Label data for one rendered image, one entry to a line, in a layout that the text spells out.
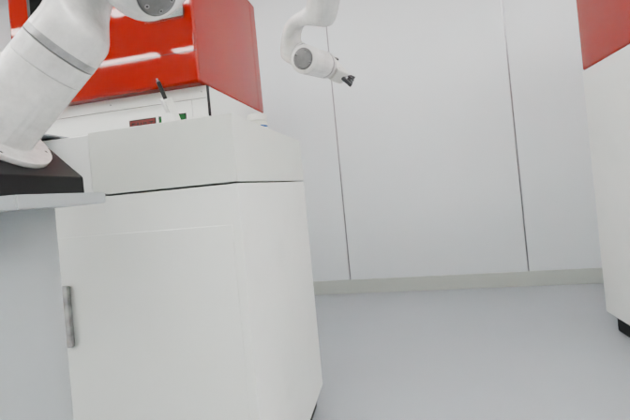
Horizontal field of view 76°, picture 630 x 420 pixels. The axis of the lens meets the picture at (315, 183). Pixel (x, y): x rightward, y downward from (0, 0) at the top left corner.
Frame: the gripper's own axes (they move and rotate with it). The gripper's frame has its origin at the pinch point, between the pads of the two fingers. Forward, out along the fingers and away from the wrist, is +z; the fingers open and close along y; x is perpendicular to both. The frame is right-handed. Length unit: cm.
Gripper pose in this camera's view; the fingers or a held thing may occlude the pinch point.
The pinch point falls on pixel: (342, 70)
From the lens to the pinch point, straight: 150.6
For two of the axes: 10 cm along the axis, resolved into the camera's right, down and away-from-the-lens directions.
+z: 4.3, -1.4, 8.9
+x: 6.5, -6.4, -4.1
